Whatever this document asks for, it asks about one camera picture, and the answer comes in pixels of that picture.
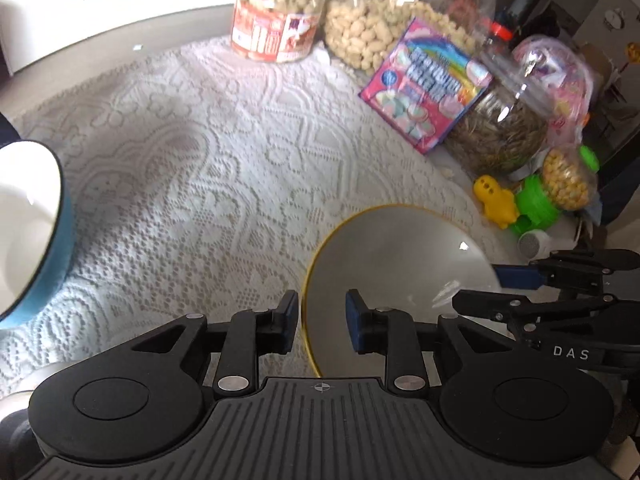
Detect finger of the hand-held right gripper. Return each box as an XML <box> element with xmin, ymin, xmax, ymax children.
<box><xmin>491</xmin><ymin>249</ymin><xmax>640</xmax><ymax>295</ymax></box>
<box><xmin>451</xmin><ymin>289</ymin><xmax>618</xmax><ymax>342</ymax></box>

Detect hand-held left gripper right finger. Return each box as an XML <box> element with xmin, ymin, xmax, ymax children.
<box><xmin>346</xmin><ymin>288</ymin><xmax>521</xmax><ymax>396</ymax></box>

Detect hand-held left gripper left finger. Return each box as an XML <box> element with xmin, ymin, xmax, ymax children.
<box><xmin>131</xmin><ymin>290</ymin><xmax>301</xmax><ymax>394</ymax></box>

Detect gold-rimmed grey bowl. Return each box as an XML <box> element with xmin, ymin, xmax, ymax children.
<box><xmin>301</xmin><ymin>204</ymin><xmax>507</xmax><ymax>379</ymax></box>

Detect blue bowl white inside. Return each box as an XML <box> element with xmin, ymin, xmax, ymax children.
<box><xmin>0</xmin><ymin>141</ymin><xmax>77</xmax><ymax>332</ymax></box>

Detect small white round object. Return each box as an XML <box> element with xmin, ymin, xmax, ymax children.
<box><xmin>517</xmin><ymin>230</ymin><xmax>552</xmax><ymax>261</ymax></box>

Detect yellow plastic toy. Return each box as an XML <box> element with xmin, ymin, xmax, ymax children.
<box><xmin>473</xmin><ymin>174</ymin><xmax>521</xmax><ymax>231</ymax></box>

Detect green candy dispenser toy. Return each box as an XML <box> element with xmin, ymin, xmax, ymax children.
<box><xmin>509</xmin><ymin>145</ymin><xmax>602</xmax><ymax>237</ymax></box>

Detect plastic sunflower seed jar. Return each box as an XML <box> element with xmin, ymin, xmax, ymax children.
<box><xmin>444</xmin><ymin>21</ymin><xmax>557</xmax><ymax>177</ymax></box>

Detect white lace tablecloth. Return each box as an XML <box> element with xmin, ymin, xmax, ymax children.
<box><xmin>0</xmin><ymin>35</ymin><xmax>503</xmax><ymax>403</ymax></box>

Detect pink candy bag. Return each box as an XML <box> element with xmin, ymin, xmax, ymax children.
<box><xmin>514</xmin><ymin>34</ymin><xmax>597</xmax><ymax>162</ymax></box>

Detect pink marshmallow bag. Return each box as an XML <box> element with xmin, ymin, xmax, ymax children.
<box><xmin>358</xmin><ymin>18</ymin><xmax>494</xmax><ymax>156</ymax></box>

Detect large glass peanut jar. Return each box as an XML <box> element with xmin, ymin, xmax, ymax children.
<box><xmin>322</xmin><ymin>0</ymin><xmax>497</xmax><ymax>75</ymax></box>

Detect peanut jar red label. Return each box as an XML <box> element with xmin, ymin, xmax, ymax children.
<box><xmin>231</xmin><ymin>0</ymin><xmax>324</xmax><ymax>64</ymax></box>

